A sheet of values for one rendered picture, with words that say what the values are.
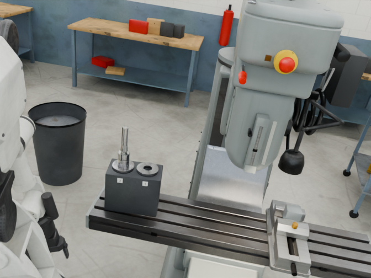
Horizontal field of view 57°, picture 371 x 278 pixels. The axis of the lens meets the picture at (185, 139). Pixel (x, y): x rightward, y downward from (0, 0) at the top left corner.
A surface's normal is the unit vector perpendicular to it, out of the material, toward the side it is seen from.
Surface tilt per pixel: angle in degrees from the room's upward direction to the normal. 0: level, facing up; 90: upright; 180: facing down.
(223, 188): 45
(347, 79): 90
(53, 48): 90
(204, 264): 0
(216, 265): 0
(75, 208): 0
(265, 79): 90
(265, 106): 90
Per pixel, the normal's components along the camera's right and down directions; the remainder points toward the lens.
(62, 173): 0.39, 0.55
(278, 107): -0.05, 0.48
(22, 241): -0.45, -0.73
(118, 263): 0.13, -0.87
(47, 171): -0.26, 0.49
